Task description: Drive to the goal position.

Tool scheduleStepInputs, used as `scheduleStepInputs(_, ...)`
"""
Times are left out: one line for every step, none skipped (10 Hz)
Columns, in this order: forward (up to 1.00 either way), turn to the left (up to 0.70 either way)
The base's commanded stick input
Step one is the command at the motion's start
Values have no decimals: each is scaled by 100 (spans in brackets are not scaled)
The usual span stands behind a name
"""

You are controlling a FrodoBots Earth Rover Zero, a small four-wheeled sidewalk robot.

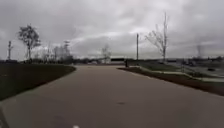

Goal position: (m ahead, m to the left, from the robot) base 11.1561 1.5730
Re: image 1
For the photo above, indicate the pale concrete side path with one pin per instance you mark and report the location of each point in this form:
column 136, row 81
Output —
column 200, row 77

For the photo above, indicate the person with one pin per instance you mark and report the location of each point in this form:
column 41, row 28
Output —
column 126, row 63

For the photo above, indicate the tall bare tree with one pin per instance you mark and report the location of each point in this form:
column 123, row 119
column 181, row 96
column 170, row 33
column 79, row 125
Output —
column 163, row 40

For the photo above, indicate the leafy tree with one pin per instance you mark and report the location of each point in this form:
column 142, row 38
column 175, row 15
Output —
column 29, row 38

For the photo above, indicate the tall dark pole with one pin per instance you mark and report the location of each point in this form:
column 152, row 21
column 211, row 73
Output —
column 137, row 46

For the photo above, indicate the dark grass field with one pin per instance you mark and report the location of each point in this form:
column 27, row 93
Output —
column 26, row 76

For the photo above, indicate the grey concrete path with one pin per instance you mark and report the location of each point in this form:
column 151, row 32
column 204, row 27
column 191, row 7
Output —
column 110, row 96

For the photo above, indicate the low white building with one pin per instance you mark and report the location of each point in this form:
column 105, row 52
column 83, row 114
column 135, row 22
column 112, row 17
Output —
column 116, row 61

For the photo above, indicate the robot's own part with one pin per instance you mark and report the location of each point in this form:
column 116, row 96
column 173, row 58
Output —
column 76, row 126

